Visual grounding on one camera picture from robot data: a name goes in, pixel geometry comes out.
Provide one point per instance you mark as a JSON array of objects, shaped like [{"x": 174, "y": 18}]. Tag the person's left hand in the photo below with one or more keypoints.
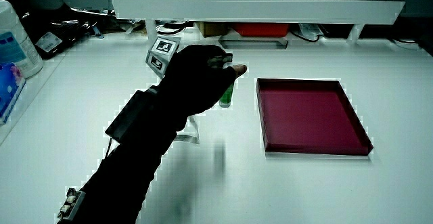
[{"x": 193, "y": 82}]

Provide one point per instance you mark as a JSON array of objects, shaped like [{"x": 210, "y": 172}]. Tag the green glue stick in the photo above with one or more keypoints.
[{"x": 226, "y": 97}]

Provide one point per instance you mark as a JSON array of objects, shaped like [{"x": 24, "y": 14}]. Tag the black forearm sensor box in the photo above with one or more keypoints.
[{"x": 130, "y": 115}]

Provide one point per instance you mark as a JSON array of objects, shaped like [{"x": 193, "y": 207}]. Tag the person's left forearm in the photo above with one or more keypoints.
[{"x": 132, "y": 156}]

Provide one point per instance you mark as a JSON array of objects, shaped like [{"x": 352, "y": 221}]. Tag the brown cardboard box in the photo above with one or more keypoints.
[{"x": 212, "y": 28}]

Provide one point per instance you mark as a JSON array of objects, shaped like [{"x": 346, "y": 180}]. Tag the grey flat stand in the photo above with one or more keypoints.
[{"x": 252, "y": 44}]

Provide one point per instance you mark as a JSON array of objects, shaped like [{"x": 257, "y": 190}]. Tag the red box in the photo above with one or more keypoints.
[{"x": 261, "y": 29}]

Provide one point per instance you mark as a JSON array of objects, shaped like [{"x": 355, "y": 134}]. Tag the white desk shelf riser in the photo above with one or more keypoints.
[{"x": 257, "y": 10}]

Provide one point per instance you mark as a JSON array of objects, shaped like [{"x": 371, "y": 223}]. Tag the dark red square tray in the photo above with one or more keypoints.
[{"x": 308, "y": 115}]

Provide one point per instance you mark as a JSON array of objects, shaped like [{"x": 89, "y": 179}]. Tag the clear plastic packet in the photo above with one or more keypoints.
[{"x": 309, "y": 29}]

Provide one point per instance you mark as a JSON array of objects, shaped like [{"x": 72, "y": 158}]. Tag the black bag with white label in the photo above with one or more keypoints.
[{"x": 64, "y": 34}]

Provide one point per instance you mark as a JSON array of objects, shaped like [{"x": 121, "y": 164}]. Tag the white connector block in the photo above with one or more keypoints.
[{"x": 70, "y": 205}]

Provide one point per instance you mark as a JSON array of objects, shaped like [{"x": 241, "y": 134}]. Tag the white wipes canister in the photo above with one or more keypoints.
[{"x": 17, "y": 44}]

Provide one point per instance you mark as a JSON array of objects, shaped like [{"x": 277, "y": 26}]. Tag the blue tissue packet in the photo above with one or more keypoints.
[{"x": 9, "y": 88}]

